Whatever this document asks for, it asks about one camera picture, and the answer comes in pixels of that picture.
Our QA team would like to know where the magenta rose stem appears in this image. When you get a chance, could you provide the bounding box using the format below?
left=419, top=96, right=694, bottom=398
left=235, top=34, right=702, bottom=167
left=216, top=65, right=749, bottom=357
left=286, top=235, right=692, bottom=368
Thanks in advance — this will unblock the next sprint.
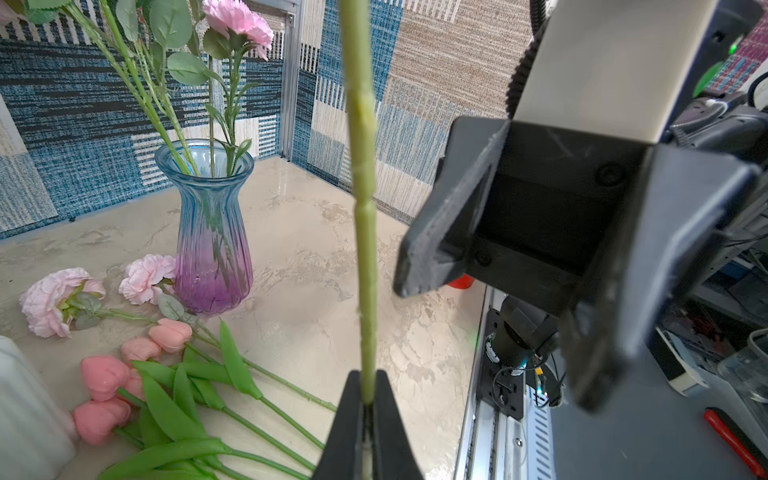
left=339, top=1, right=378, bottom=406

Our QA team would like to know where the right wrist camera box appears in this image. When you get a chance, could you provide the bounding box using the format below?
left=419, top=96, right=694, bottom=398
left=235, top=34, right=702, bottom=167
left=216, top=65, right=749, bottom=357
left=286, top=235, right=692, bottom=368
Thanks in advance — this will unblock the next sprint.
left=514, top=0, right=717, bottom=144

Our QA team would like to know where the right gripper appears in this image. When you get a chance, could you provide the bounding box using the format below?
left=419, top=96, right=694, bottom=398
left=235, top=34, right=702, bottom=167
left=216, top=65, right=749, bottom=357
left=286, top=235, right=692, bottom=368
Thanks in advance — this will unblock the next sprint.
left=393, top=116, right=762, bottom=412

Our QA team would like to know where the white ribbed vase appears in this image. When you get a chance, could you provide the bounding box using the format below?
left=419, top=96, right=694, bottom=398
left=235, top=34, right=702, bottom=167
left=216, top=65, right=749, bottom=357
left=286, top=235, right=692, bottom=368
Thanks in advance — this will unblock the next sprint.
left=1, top=337, right=78, bottom=479

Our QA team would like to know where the purple glass vase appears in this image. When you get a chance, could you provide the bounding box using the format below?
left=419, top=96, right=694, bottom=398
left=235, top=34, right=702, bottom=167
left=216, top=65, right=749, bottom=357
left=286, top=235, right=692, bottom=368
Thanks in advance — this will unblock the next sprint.
left=154, top=139, right=255, bottom=315

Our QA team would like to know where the aluminium front rail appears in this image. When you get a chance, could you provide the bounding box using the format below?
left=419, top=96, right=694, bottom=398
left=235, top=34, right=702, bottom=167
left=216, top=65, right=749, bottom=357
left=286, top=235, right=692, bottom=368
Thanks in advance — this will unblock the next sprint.
left=454, top=287, right=562, bottom=479

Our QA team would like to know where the red pencil cup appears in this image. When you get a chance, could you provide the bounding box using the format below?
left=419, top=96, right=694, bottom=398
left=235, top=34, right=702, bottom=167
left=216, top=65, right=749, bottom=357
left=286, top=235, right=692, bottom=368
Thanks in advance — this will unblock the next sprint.
left=448, top=274, right=475, bottom=290

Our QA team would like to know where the red handled screwdriver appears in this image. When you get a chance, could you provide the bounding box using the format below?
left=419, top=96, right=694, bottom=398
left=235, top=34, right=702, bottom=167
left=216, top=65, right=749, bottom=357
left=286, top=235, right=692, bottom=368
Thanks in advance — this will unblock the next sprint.
left=703, top=407, right=767, bottom=479

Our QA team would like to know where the pink tulip picked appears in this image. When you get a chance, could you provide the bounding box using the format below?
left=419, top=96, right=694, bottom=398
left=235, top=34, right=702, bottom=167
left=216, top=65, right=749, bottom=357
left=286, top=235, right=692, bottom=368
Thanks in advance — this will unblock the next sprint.
left=79, top=353, right=319, bottom=475
left=130, top=343, right=325, bottom=469
left=73, top=394, right=307, bottom=479

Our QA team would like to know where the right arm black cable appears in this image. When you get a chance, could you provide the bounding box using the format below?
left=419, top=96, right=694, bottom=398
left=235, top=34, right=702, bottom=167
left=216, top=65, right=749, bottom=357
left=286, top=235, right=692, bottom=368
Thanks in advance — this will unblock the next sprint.
left=505, top=0, right=550, bottom=120

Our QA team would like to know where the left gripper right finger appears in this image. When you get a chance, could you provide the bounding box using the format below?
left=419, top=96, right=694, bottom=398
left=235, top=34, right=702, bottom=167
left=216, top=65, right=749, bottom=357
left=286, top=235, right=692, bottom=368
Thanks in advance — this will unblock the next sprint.
left=370, top=370, right=423, bottom=480

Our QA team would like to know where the pink carnation stem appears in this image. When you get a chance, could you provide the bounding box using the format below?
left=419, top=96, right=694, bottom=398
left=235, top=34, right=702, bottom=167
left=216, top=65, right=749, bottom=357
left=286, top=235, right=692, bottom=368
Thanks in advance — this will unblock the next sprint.
left=201, top=0, right=274, bottom=176

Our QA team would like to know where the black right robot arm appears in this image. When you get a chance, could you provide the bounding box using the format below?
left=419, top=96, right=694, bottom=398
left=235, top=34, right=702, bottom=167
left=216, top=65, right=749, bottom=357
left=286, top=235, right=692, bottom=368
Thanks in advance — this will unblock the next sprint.
left=393, top=1, right=767, bottom=411

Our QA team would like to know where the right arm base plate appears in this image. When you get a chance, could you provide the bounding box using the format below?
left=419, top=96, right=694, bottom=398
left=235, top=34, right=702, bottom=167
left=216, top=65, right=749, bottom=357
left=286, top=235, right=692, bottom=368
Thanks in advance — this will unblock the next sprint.
left=476, top=296, right=563, bottom=421

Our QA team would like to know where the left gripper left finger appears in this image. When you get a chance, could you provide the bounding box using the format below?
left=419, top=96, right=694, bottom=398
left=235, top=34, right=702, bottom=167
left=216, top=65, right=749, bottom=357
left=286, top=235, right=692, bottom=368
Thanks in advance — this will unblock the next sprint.
left=311, top=370, right=365, bottom=480

